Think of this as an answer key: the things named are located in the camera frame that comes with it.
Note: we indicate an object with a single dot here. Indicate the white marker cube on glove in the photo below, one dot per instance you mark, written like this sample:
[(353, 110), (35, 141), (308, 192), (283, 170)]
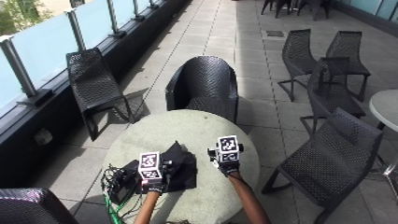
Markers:
[(229, 148), (149, 164)]

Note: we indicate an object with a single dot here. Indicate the white marker cube on right glove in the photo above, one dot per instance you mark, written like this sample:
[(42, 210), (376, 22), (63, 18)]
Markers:
[(229, 148)]

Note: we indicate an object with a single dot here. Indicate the dark background chair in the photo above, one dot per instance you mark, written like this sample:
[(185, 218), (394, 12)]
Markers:
[(314, 6), (277, 5)]

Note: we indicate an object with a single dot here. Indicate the person's right hand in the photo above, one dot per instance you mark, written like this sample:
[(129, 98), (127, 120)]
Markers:
[(228, 168)]

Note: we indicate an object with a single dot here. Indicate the white round table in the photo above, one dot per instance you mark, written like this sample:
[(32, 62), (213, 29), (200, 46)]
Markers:
[(388, 107)]

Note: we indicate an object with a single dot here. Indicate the white marker cube on left glove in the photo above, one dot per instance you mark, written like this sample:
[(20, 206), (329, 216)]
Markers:
[(149, 164)]

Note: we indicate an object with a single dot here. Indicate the frosted glass railing panels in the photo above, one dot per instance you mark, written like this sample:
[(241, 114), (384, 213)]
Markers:
[(43, 46)]

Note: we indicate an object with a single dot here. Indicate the person's left hand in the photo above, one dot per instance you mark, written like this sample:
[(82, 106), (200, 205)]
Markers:
[(156, 186)]

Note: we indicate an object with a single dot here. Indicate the black cloth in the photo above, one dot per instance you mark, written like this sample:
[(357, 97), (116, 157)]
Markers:
[(183, 168)]

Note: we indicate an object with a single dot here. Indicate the square floor drain cover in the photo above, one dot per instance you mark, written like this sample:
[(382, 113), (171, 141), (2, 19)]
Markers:
[(275, 33)]

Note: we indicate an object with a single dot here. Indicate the grey metal railing post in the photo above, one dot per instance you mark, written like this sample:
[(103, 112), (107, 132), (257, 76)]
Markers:
[(76, 29), (112, 17), (136, 9), (19, 68)]

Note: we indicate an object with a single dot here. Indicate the black perforated armless chair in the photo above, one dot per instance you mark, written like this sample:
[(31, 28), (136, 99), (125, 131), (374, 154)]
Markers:
[(332, 90), (94, 81), (332, 161), (296, 56), (346, 49)]

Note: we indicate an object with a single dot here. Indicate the black woven tub armchair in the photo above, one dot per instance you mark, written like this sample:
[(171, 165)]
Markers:
[(205, 84), (28, 207)]

